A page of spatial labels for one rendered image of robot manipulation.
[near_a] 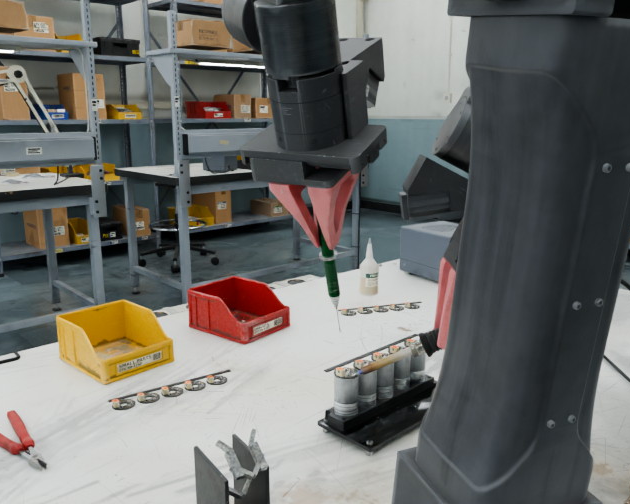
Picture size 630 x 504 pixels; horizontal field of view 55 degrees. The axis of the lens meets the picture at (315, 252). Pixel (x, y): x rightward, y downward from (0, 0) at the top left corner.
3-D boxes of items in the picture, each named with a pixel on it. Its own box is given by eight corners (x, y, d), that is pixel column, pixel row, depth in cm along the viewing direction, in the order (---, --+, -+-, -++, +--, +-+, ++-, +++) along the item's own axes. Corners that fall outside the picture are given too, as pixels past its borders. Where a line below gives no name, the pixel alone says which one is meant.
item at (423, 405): (413, 383, 73) (413, 375, 72) (465, 404, 67) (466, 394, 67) (316, 431, 62) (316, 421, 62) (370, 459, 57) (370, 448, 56)
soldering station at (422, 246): (497, 281, 117) (500, 231, 114) (454, 290, 110) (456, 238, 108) (440, 265, 129) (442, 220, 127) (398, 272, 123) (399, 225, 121)
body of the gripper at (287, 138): (280, 140, 54) (266, 54, 50) (389, 147, 49) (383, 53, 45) (241, 170, 49) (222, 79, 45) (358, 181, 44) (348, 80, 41)
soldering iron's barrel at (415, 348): (365, 381, 59) (426, 355, 59) (359, 367, 59) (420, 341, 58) (364, 375, 61) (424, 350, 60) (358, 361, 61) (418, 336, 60)
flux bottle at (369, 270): (374, 296, 107) (375, 240, 105) (356, 294, 108) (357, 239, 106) (380, 291, 110) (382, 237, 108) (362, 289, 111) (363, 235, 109)
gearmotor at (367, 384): (380, 409, 64) (382, 363, 63) (365, 417, 62) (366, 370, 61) (363, 401, 65) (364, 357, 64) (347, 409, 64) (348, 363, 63)
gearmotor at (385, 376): (397, 401, 66) (399, 356, 64) (383, 408, 64) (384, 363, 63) (380, 393, 67) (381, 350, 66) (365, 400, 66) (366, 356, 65)
